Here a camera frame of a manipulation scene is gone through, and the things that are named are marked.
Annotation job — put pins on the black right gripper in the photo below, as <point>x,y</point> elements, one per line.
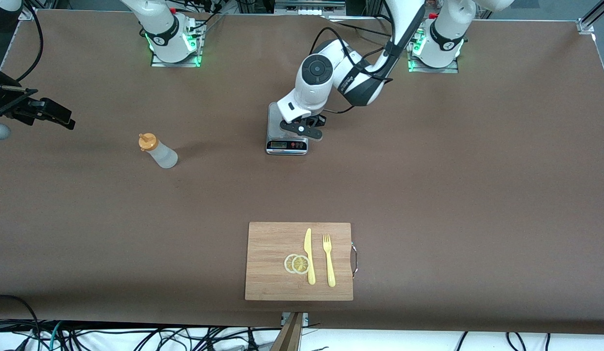
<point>9,104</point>

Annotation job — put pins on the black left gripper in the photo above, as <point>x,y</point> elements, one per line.
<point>315,120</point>

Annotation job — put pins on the translucent sauce bottle orange cap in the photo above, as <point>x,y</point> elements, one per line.
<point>163,157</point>

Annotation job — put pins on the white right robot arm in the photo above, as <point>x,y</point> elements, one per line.
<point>160,29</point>

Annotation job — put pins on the silver digital kitchen scale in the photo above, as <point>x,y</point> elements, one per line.
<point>287,145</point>

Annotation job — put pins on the white power strip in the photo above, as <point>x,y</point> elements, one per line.
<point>309,9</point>

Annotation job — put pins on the lemon slice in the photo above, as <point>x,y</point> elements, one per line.
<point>301,264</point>
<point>287,263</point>

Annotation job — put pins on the bamboo cutting board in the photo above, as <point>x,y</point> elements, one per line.
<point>267,263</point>

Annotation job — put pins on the yellow plastic knife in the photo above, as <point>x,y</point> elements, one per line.
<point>311,273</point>

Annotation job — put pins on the yellow plastic fork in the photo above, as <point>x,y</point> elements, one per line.
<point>330,273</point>

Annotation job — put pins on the wooden beam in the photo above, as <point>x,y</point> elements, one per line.
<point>289,336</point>

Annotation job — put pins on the metal table corner bracket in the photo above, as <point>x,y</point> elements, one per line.
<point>26,14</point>

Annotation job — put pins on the aluminium left arm base plate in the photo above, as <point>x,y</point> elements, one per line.
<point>428,70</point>

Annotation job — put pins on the aluminium right arm base plate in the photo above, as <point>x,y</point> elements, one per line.
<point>175,64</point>

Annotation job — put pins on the metal table edge bracket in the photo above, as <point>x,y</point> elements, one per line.
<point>305,319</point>

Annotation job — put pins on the aluminium frame profile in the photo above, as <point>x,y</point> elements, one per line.
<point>585,25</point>

